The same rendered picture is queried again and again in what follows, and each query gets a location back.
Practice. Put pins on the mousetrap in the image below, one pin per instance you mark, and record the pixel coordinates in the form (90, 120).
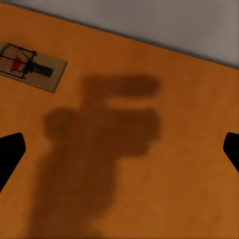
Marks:
(30, 67)

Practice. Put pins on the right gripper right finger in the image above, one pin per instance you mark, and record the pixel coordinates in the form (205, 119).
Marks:
(231, 148)

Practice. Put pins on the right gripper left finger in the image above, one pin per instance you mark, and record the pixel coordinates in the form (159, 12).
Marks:
(12, 148)

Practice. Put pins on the cabinet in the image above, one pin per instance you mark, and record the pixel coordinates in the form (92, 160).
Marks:
(130, 144)

